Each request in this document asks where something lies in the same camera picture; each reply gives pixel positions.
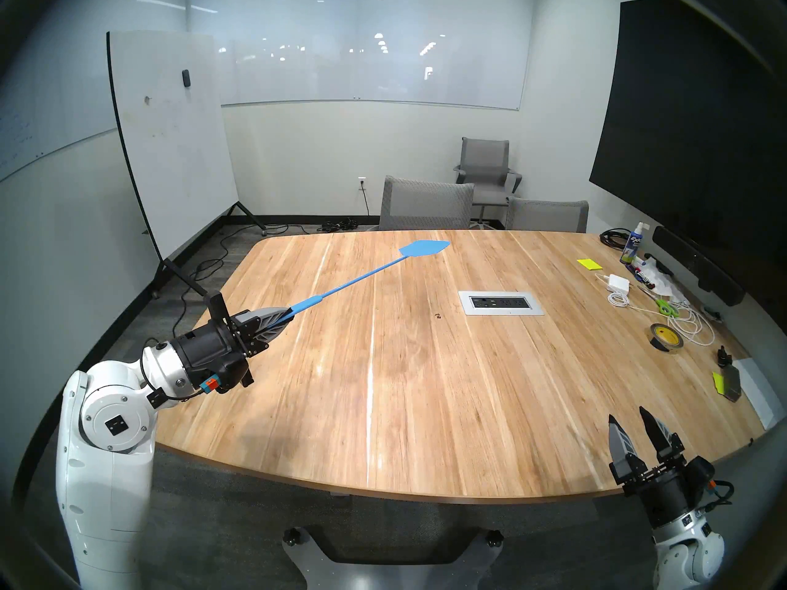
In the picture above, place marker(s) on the grey office chair with armrests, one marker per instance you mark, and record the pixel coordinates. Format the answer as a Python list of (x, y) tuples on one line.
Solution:
[(486, 158)]

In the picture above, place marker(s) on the blue plastic fly swatter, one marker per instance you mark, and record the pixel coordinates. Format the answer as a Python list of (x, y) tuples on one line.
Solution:
[(424, 248)]

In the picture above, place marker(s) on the small yellow sticky note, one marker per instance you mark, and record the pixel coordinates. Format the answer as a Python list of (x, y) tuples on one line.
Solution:
[(717, 383)]

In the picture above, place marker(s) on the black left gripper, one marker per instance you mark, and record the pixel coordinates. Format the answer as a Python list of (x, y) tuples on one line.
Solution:
[(206, 349)]

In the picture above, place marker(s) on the silver table power outlet box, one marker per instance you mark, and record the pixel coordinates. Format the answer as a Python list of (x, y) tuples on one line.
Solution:
[(501, 302)]

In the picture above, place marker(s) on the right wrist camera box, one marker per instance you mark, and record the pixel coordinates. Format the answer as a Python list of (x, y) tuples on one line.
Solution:
[(704, 472)]

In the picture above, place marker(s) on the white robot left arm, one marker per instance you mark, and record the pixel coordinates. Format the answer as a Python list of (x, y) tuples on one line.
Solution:
[(104, 503)]

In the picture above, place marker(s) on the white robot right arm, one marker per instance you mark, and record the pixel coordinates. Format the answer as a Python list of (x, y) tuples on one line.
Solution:
[(682, 558)]

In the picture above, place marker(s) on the large black wall screen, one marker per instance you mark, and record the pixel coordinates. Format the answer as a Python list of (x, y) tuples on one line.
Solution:
[(688, 121)]

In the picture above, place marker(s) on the black video sound bar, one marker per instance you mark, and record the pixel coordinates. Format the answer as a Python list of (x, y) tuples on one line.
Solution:
[(695, 263)]

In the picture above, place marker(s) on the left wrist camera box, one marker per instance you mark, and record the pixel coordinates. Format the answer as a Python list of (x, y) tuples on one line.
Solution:
[(229, 378)]

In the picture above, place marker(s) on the yellow sticky note pad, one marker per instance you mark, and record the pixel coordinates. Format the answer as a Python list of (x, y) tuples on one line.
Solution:
[(589, 263)]

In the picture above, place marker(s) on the dark grey flat device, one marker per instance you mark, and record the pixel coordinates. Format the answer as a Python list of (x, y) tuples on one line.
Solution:
[(731, 383)]

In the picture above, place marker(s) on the wide glass wall whiteboard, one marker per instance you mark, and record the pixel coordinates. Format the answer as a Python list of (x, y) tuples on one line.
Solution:
[(369, 72)]

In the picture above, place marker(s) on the black round knob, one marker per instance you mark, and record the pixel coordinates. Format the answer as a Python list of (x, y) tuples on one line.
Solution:
[(494, 538), (292, 536)]

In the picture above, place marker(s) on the white mobile whiteboard on stand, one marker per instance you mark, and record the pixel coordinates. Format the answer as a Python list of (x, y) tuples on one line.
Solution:
[(172, 152)]

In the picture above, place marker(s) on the white power adapter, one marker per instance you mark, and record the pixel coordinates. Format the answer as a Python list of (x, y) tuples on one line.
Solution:
[(618, 283)]

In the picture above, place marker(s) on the whiteboard marker pack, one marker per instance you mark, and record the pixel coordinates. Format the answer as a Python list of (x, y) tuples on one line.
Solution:
[(642, 276)]

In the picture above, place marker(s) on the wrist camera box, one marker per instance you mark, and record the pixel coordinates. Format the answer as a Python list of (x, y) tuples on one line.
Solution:
[(229, 378), (704, 472)]

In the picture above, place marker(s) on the brown packing tape roll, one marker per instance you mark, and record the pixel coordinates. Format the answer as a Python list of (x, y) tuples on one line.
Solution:
[(670, 345)]

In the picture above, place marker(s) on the grey mesh office chair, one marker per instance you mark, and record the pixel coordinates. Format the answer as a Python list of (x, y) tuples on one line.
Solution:
[(547, 217), (424, 204)]

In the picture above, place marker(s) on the glass wall whiteboard with writing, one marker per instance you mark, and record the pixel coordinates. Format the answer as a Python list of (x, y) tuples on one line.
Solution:
[(49, 121)]

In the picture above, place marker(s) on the whiteboard cleaner spray bottle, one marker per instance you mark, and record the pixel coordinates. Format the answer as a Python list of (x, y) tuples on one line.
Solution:
[(632, 247)]

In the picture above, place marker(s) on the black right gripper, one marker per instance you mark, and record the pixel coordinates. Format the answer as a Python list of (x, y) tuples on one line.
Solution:
[(664, 496)]

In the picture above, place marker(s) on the white paper sheet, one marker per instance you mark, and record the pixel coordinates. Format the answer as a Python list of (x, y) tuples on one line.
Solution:
[(759, 389)]

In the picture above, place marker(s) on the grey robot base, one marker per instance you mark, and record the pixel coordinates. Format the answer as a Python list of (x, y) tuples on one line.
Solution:
[(393, 576)]

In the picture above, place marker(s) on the white plastic bag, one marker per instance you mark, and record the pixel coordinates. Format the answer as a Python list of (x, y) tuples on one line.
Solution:
[(667, 286)]

